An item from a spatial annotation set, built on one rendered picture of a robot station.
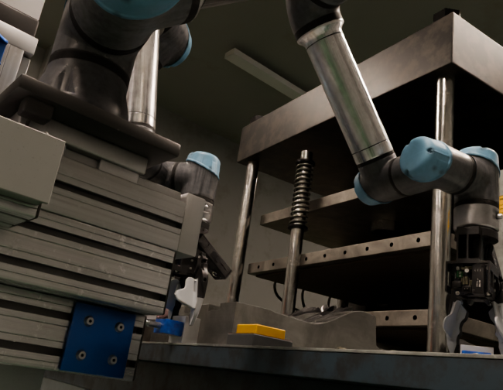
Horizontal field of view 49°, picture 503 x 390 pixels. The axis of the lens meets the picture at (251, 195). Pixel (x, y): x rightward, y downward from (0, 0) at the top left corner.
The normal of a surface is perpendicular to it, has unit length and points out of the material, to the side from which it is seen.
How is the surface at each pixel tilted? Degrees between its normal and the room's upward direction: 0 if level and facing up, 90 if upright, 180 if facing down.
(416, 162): 90
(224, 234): 90
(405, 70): 90
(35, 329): 90
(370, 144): 115
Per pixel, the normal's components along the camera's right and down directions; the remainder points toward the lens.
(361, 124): -0.18, 0.08
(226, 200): 0.65, -0.16
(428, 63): -0.82, -0.29
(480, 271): -0.58, -0.35
